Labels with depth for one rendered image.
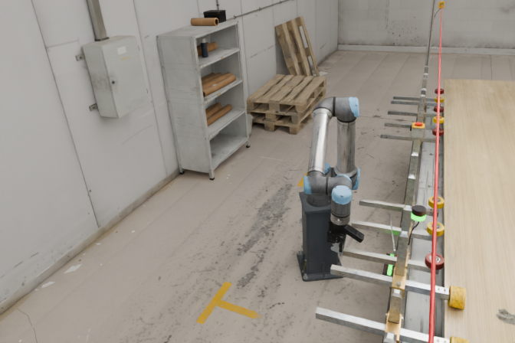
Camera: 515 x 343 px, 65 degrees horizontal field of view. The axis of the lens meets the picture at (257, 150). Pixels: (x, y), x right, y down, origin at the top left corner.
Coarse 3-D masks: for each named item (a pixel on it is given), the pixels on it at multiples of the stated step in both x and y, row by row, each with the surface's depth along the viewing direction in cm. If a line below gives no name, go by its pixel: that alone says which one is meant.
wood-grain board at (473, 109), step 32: (448, 96) 372; (480, 96) 366; (512, 96) 360; (448, 128) 310; (480, 128) 306; (512, 128) 302; (448, 160) 265; (480, 160) 262; (512, 160) 259; (448, 192) 232; (480, 192) 229; (512, 192) 227; (448, 224) 206; (480, 224) 204; (512, 224) 202; (448, 256) 185; (480, 256) 184; (512, 256) 182; (448, 288) 168; (480, 288) 167; (512, 288) 166; (448, 320) 154; (480, 320) 153
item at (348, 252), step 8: (344, 248) 201; (352, 256) 199; (360, 256) 197; (368, 256) 196; (376, 256) 194; (384, 256) 194; (392, 256) 193; (392, 264) 192; (408, 264) 189; (416, 264) 188; (424, 264) 187
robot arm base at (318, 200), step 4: (308, 196) 285; (312, 196) 281; (316, 196) 279; (320, 196) 279; (324, 196) 279; (328, 196) 281; (308, 200) 284; (312, 200) 282; (316, 200) 280; (320, 200) 279; (324, 200) 279; (328, 200) 280; (312, 204) 282; (316, 204) 280; (320, 204) 279; (324, 204) 280; (328, 204) 281
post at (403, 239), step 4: (400, 232) 161; (404, 232) 160; (400, 236) 159; (404, 236) 159; (400, 240) 160; (404, 240) 160; (400, 244) 161; (404, 244) 160; (400, 248) 162; (404, 248) 161; (400, 252) 162; (404, 252) 162; (400, 256) 163; (404, 256) 163; (396, 260) 165; (400, 260) 164; (404, 260) 164; (396, 264) 166; (400, 264) 165; (404, 264) 164; (396, 268) 166; (400, 268) 166; (404, 268) 165; (396, 272) 167; (400, 272) 167; (404, 272) 166; (400, 308) 175
